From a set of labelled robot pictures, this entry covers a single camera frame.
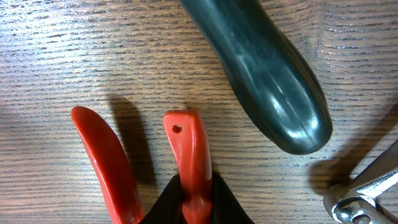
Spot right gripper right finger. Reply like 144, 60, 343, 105
212, 171, 254, 224

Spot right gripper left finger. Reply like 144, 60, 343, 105
139, 174, 185, 224

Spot red handled snips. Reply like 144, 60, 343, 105
71, 106, 213, 223

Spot silver socket wrench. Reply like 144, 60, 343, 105
323, 142, 397, 224

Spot black red screwdriver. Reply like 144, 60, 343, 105
182, 0, 333, 155

